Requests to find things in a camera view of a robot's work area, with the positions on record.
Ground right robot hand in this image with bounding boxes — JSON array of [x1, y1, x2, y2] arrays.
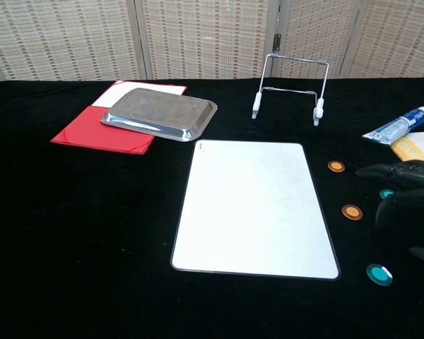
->
[[355, 160, 424, 266]]

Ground yellow and white book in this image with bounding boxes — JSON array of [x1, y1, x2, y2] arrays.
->
[[390, 131, 424, 163]]

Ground blue white toothpaste tube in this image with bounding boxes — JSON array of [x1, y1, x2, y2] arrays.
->
[[362, 106, 424, 145]]

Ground white magnetic board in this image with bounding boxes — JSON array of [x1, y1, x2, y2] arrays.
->
[[170, 139, 341, 280]]

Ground woven folding screen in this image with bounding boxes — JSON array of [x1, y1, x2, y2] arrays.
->
[[0, 0, 424, 83]]

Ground stainless steel tray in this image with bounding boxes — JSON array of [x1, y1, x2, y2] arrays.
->
[[100, 87, 218, 143]]

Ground black velvet tablecloth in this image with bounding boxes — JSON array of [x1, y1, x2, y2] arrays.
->
[[0, 76, 424, 339]]

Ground red paper folder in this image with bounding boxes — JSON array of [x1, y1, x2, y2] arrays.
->
[[50, 80, 188, 156]]

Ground white wire stand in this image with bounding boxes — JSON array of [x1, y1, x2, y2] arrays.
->
[[251, 53, 330, 127]]

